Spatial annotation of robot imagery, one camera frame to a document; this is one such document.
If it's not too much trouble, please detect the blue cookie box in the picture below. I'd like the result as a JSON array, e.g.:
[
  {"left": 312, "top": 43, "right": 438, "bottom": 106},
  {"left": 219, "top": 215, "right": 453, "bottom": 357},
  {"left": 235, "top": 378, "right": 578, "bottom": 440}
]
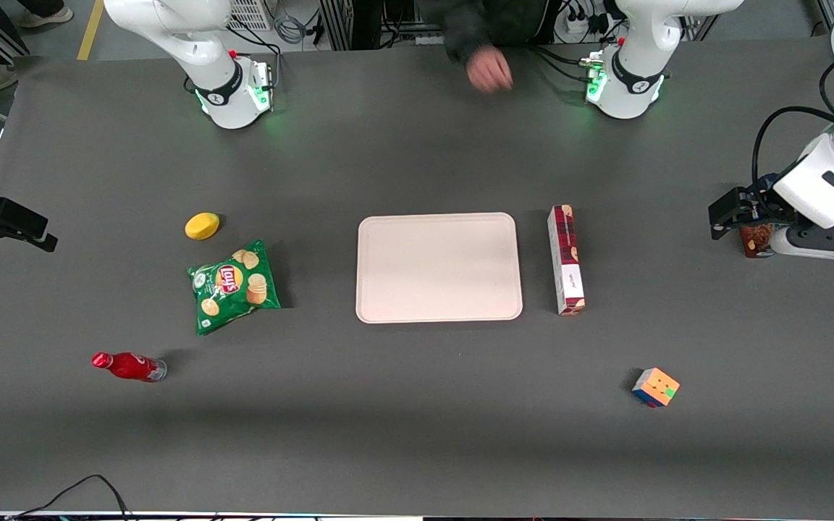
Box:
[{"left": 739, "top": 223, "right": 775, "bottom": 259}]

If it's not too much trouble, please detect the black base cable bundle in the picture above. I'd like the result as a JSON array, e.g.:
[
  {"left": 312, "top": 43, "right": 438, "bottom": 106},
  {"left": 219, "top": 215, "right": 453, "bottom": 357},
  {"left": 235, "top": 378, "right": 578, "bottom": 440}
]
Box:
[{"left": 528, "top": 43, "right": 597, "bottom": 82}]

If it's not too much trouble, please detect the white perforated box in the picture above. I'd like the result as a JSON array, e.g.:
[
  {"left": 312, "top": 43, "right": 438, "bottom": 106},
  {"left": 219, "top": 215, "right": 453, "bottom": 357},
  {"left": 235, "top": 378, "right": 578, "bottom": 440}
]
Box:
[{"left": 227, "top": 0, "right": 274, "bottom": 32}]

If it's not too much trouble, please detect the green chips bag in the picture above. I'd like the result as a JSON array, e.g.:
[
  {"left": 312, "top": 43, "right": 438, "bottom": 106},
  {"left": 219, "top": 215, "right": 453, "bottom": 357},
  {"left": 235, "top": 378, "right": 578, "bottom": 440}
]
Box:
[{"left": 187, "top": 240, "right": 282, "bottom": 336}]

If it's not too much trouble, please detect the coiled grey cable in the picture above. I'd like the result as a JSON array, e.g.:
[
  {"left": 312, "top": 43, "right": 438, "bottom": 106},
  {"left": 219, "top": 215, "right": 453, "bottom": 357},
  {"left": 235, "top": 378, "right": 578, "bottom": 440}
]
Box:
[{"left": 274, "top": 13, "right": 308, "bottom": 46}]

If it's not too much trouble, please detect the yellow lemon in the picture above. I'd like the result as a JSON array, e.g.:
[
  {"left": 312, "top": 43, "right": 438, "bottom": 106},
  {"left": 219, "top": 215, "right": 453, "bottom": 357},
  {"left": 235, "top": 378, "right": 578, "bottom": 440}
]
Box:
[{"left": 185, "top": 212, "right": 221, "bottom": 241}]

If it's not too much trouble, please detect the colourful puzzle cube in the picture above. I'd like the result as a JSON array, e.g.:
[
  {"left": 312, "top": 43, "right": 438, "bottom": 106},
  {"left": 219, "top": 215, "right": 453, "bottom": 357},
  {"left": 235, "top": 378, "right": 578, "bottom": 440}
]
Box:
[{"left": 631, "top": 367, "right": 681, "bottom": 408}]

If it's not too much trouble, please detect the black cable at table edge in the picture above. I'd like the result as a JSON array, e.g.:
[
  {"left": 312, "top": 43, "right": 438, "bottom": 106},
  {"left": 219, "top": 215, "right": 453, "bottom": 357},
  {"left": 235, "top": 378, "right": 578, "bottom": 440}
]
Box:
[{"left": 4, "top": 474, "right": 132, "bottom": 521}]

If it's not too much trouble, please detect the red soda bottle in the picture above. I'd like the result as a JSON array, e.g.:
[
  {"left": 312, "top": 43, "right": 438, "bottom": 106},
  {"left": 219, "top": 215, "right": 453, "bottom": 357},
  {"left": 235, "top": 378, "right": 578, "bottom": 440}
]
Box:
[{"left": 91, "top": 352, "right": 168, "bottom": 383}]

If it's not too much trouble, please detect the dark sleeved forearm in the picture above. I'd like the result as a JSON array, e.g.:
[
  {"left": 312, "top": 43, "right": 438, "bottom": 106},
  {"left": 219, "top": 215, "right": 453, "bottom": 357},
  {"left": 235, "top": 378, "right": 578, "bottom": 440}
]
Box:
[{"left": 417, "top": 0, "right": 557, "bottom": 66}]

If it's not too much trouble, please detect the beige plastic tray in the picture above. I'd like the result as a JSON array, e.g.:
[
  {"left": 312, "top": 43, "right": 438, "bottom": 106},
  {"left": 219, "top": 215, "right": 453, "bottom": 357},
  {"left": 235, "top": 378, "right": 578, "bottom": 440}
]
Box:
[{"left": 355, "top": 212, "right": 524, "bottom": 324}]

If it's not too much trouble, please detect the white power strip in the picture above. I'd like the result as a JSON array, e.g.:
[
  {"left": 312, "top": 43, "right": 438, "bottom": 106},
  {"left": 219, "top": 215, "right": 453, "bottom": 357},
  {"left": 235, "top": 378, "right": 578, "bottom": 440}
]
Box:
[{"left": 564, "top": 10, "right": 610, "bottom": 35}]

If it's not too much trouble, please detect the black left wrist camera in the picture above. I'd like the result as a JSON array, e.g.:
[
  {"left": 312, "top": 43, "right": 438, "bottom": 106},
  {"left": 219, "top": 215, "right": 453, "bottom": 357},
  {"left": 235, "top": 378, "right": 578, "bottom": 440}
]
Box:
[{"left": 709, "top": 186, "right": 774, "bottom": 240}]

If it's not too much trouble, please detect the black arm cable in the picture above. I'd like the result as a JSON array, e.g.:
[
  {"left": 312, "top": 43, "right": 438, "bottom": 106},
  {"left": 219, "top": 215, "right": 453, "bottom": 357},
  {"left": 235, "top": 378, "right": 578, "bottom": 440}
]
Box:
[{"left": 751, "top": 64, "right": 834, "bottom": 189}]

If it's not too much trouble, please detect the person's bare hand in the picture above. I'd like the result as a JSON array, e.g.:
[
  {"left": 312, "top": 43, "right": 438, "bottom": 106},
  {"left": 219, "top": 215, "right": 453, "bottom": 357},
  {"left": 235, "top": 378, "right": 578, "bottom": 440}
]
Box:
[{"left": 466, "top": 45, "right": 514, "bottom": 94}]

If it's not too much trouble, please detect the red cookie box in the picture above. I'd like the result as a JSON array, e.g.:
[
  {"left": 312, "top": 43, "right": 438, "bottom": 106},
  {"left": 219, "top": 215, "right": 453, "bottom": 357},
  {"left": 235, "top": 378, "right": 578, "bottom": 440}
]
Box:
[{"left": 547, "top": 205, "right": 586, "bottom": 317}]

